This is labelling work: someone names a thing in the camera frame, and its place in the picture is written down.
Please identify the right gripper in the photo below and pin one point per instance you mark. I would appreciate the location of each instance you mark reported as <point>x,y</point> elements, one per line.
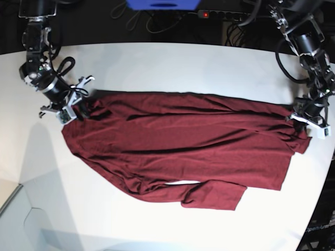
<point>63,95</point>

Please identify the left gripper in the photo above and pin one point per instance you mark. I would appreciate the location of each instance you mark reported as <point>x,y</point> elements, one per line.
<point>311,112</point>

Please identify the dark red t-shirt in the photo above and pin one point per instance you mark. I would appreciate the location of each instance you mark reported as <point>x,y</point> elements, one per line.
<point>202,151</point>

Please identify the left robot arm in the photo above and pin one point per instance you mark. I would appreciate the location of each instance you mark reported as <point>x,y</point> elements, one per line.
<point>300,30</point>

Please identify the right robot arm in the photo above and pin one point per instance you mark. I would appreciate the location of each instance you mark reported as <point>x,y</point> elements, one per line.
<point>38,70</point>

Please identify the black power strip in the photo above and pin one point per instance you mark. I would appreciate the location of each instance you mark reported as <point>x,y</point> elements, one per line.
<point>222,15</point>

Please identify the blue box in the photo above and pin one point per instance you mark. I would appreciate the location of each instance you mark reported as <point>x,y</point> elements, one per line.
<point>162,4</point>

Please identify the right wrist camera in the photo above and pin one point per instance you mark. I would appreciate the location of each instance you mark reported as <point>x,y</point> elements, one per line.
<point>66,115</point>

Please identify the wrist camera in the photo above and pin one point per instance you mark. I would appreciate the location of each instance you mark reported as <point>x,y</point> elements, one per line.
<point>66,115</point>
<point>324,132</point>

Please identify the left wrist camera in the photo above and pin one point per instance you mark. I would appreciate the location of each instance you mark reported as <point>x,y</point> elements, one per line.
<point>324,132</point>

